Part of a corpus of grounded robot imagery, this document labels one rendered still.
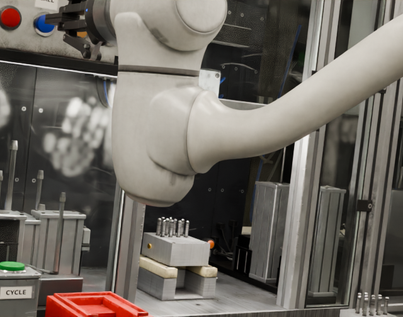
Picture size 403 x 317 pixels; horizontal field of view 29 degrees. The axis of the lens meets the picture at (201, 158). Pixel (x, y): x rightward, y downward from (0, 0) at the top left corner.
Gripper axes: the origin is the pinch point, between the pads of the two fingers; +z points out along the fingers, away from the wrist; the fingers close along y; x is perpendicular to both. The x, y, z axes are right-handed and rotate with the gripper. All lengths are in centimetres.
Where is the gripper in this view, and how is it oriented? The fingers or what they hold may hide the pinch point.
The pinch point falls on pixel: (62, 19)
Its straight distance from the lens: 128.4
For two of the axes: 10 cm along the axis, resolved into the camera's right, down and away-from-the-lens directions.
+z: -5.4, -1.1, 8.4
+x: -8.4, -0.7, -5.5
